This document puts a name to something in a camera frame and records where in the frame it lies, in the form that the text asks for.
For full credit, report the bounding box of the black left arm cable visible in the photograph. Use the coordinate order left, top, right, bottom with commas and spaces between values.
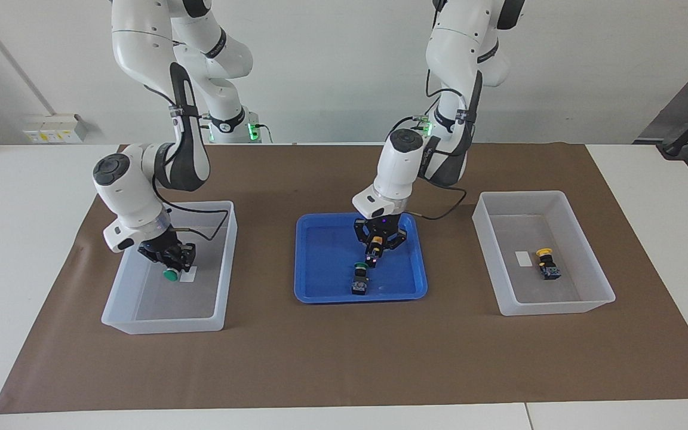
407, 187, 468, 221

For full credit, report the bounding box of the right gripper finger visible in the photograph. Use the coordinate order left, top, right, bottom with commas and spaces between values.
172, 242, 196, 271
139, 248, 170, 268

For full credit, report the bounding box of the brown table mat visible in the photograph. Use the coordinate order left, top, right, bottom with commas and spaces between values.
0, 142, 688, 414

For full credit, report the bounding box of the black stand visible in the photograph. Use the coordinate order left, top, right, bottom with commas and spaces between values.
637, 96, 688, 159

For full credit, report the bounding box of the blue plastic tray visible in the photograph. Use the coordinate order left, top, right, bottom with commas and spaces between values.
294, 212, 429, 305

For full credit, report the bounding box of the black base cable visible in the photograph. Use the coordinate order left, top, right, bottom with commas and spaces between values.
391, 115, 425, 133

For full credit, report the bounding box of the translucent white plastic box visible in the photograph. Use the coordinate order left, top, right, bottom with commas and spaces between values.
472, 191, 616, 317
101, 200, 239, 335

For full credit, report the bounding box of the white wall power socket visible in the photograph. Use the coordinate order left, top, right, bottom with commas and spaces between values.
23, 113, 89, 144

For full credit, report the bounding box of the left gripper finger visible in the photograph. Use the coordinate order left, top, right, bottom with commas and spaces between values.
380, 227, 409, 260
354, 222, 376, 263

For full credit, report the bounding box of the white wall conduit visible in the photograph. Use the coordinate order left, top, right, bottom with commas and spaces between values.
0, 0, 55, 117

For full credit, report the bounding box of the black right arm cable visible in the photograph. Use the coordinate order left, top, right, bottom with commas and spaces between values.
152, 173, 230, 242

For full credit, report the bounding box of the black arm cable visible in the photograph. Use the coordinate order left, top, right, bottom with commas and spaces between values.
407, 187, 468, 221
152, 173, 230, 242

